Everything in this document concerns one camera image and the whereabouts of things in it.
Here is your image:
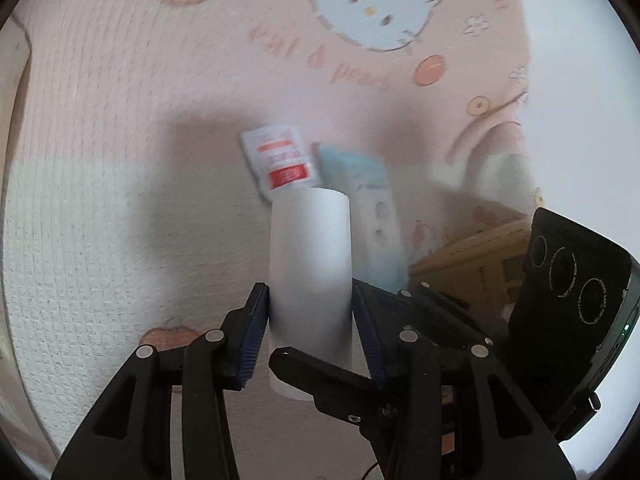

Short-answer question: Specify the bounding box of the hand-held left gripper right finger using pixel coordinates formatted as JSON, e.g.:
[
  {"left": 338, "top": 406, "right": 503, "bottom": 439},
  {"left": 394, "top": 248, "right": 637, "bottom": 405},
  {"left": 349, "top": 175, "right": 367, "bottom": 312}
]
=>
[{"left": 350, "top": 280, "right": 576, "bottom": 480}]

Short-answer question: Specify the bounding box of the pink cat print blanket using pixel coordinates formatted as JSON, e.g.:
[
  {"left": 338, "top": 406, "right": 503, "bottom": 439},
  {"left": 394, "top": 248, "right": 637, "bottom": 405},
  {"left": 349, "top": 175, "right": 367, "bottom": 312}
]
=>
[{"left": 0, "top": 0, "right": 546, "bottom": 480}]

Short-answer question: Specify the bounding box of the brown cardboard box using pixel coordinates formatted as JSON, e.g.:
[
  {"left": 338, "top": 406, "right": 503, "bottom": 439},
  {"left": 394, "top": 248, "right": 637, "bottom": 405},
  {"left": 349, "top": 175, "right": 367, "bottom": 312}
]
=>
[{"left": 410, "top": 220, "right": 533, "bottom": 322}]

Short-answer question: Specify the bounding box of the light blue tissue pack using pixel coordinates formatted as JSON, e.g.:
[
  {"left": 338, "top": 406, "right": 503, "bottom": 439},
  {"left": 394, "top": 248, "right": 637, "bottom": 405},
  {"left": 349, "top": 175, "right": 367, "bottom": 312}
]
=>
[{"left": 314, "top": 145, "right": 407, "bottom": 292}]

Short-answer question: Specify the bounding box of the white paper roll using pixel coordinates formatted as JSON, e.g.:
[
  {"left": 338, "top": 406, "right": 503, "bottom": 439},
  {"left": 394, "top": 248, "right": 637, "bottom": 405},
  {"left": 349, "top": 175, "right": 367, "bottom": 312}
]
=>
[{"left": 269, "top": 187, "right": 352, "bottom": 402}]

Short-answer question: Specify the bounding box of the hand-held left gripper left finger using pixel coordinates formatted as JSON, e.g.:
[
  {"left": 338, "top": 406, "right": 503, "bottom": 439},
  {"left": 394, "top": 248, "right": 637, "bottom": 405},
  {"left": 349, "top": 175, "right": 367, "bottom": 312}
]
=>
[{"left": 52, "top": 281, "right": 271, "bottom": 480}]

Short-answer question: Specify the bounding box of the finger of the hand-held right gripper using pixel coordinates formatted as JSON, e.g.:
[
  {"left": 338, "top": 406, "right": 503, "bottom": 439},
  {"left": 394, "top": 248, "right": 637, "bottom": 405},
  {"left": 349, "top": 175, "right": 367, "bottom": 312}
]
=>
[
  {"left": 269, "top": 346, "right": 387, "bottom": 424},
  {"left": 396, "top": 281, "right": 510, "bottom": 362}
]

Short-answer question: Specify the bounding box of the white red spout pouch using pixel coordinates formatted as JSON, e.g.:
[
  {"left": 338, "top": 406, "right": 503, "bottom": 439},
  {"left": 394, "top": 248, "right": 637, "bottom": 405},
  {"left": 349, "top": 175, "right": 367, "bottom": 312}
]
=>
[{"left": 238, "top": 122, "right": 324, "bottom": 206}]

